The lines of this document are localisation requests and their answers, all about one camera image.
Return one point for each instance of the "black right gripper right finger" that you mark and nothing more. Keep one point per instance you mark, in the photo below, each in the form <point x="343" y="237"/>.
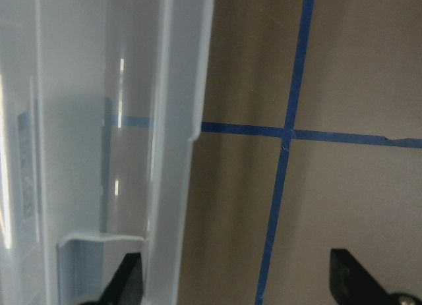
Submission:
<point x="351" y="283"/>

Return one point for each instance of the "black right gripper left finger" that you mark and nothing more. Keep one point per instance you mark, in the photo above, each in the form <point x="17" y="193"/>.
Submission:
<point x="126" y="285"/>

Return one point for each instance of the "clear plastic storage box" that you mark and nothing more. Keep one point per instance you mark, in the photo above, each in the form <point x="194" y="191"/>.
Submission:
<point x="101" y="102"/>

